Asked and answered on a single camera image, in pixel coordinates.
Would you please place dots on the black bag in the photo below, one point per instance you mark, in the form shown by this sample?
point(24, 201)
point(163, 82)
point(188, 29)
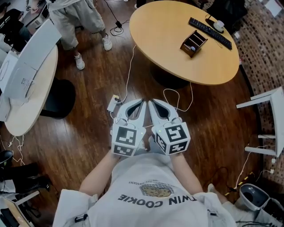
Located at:
point(24, 177)

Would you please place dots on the black keyboard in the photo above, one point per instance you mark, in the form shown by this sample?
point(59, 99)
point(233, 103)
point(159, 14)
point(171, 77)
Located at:
point(210, 33)

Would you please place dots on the person's white printed shirt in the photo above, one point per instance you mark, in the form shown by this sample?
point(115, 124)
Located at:
point(144, 199)

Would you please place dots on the white power strip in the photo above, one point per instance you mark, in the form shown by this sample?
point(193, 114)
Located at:
point(113, 103)

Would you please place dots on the round wooden table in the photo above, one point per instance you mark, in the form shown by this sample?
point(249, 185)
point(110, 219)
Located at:
point(164, 51)

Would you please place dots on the black office chair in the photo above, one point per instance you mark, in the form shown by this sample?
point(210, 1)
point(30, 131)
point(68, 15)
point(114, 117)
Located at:
point(228, 11)

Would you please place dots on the white paper sheet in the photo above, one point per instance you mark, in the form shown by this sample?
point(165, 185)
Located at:
point(273, 7)

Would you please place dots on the white wooden chair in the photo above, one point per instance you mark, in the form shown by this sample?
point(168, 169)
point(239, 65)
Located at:
point(277, 119)

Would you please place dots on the brown wooden compartment box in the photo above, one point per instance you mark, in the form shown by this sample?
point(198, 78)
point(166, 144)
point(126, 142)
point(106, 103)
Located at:
point(192, 44)

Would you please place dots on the grey laptop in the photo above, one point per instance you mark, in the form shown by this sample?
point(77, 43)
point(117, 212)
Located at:
point(36, 16)

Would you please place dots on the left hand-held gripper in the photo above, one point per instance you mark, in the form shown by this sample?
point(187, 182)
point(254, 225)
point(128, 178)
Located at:
point(124, 135)

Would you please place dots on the black mouse pad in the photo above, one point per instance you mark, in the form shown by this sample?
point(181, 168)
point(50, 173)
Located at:
point(209, 23)

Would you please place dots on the white computer mouse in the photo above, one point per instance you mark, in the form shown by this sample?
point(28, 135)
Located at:
point(219, 25)

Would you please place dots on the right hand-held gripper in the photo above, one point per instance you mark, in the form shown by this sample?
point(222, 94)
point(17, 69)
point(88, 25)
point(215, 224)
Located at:
point(176, 134)

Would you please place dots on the yellow black striped tape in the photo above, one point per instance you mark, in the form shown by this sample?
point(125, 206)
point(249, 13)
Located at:
point(240, 182)

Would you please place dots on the round pale table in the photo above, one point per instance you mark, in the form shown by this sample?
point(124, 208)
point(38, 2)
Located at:
point(35, 104)

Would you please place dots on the grey round bin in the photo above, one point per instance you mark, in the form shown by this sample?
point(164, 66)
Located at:
point(254, 196)

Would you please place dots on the person's left forearm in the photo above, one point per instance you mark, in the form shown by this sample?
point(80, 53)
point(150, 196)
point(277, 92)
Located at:
point(97, 175)

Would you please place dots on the person's right forearm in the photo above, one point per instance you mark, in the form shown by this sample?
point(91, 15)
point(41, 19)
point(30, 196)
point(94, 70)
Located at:
point(186, 173)

